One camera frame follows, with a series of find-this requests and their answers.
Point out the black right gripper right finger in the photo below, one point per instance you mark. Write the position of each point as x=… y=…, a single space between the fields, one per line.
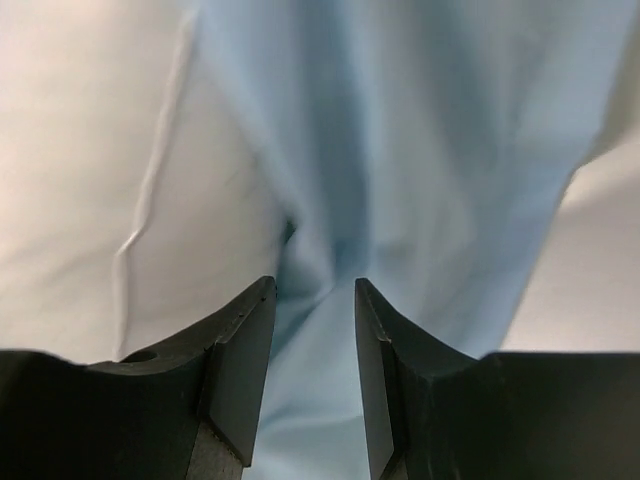
x=399 y=364

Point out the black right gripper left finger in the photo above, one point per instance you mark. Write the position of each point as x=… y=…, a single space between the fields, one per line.
x=192 y=400

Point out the light blue pillowcase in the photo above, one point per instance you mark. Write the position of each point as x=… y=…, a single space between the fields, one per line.
x=424 y=145

